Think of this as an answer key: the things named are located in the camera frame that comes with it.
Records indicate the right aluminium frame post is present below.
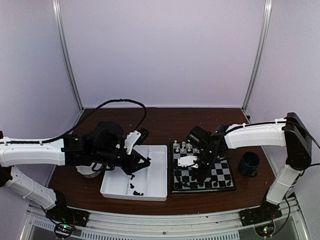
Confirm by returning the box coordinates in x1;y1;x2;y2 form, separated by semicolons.
241;0;273;113

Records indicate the white scalloped bowl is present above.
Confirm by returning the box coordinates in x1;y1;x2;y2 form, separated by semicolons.
76;165;102;179

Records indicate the aluminium front rail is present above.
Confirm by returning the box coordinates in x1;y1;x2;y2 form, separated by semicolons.
17;197;311;240

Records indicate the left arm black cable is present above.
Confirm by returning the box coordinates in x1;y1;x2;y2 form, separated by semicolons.
37;98;148;146

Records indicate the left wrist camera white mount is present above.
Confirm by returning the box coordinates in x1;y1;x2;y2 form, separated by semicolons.
124;127;149;155

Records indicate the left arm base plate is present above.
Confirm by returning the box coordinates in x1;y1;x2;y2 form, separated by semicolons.
46;207;90;227

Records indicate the dark blue mug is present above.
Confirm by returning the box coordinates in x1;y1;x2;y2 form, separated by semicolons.
237;151;260;178

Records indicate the black chess pawn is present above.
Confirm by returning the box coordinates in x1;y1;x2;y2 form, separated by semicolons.
182;175;189;188

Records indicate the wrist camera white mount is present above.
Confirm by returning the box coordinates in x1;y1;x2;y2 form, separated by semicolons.
177;155;199;168
124;127;149;155

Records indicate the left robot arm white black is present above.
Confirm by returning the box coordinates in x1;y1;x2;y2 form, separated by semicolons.
0;121;151;222

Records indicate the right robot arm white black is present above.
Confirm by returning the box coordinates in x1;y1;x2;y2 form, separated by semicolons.
186;112;313;221

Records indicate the left aluminium frame post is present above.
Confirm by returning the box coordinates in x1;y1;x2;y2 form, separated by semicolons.
52;0;84;112

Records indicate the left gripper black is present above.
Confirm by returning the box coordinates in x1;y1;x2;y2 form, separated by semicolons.
93;147;150;176

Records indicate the aluminium frame post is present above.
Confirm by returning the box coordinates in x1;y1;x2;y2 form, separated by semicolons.
241;0;273;113
52;0;84;112

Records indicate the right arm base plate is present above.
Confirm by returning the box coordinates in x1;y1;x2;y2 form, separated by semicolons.
239;205;283;227

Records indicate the white chess pieces row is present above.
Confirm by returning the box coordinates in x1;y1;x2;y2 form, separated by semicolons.
172;140;200;154

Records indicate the black and silver chessboard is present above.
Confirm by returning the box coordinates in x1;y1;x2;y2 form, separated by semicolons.
170;142;237;194

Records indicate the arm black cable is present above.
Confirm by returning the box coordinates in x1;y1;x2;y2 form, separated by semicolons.
174;167;198;188
37;98;148;146

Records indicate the black chess piece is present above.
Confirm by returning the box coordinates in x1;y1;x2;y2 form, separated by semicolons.
190;182;198;189

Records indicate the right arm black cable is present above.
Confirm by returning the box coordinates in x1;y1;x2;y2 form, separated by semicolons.
174;167;198;188

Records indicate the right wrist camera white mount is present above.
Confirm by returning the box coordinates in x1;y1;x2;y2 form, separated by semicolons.
177;155;199;168

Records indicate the white plastic tray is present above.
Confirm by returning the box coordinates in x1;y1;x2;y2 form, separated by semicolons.
100;145;168;202

